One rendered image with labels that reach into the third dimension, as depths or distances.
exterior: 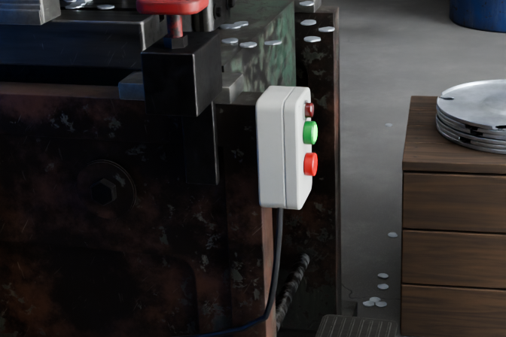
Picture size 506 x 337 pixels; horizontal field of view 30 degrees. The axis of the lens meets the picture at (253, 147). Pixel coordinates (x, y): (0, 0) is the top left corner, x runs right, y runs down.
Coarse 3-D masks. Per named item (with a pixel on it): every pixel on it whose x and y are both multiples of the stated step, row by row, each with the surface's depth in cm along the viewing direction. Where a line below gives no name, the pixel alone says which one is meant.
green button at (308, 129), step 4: (304, 124) 110; (308, 124) 110; (312, 124) 110; (304, 128) 110; (308, 128) 110; (312, 128) 110; (304, 132) 110; (308, 132) 110; (312, 132) 110; (304, 136) 110; (308, 136) 110; (312, 136) 110; (304, 140) 110; (308, 140) 110; (312, 140) 110
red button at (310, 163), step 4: (308, 156) 112; (312, 156) 111; (316, 156) 113; (304, 160) 111; (308, 160) 111; (312, 160) 111; (316, 160) 113; (304, 164) 111; (308, 164) 111; (312, 164) 111; (316, 164) 113; (304, 168) 111; (308, 168) 111; (312, 168) 111; (316, 168) 113; (304, 172) 112; (308, 172) 112; (312, 172) 112
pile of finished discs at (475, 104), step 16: (496, 80) 188; (448, 96) 181; (464, 96) 181; (480, 96) 181; (496, 96) 178; (448, 112) 173; (464, 112) 172; (480, 112) 172; (496, 112) 171; (448, 128) 171; (464, 128) 168; (480, 128) 165; (496, 128) 164; (464, 144) 168; (480, 144) 166; (496, 144) 164
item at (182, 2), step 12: (144, 0) 98; (156, 0) 98; (168, 0) 98; (180, 0) 97; (192, 0) 97; (204, 0) 99; (144, 12) 98; (156, 12) 98; (168, 12) 98; (180, 12) 97; (192, 12) 97; (168, 24) 101; (180, 24) 101; (168, 36) 101; (180, 36) 101
